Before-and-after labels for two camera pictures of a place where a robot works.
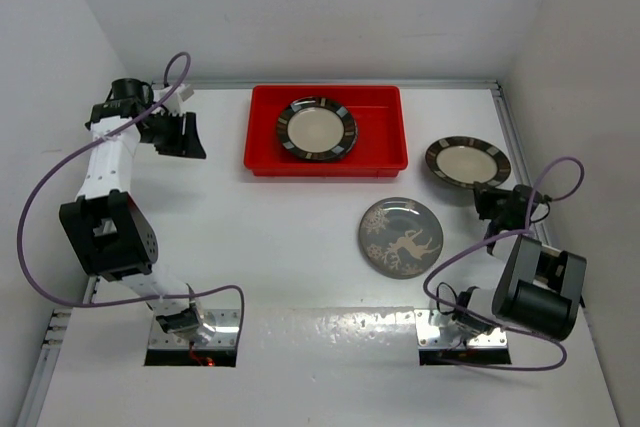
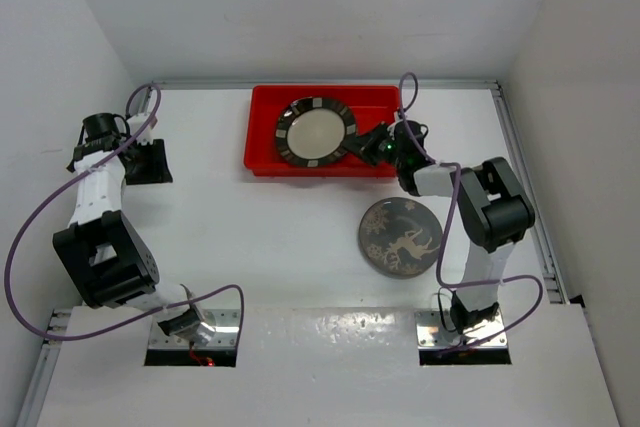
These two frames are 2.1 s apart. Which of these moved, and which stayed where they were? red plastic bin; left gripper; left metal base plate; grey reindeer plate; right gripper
Moved: left gripper; right gripper
Stayed: red plastic bin; grey reindeer plate; left metal base plate
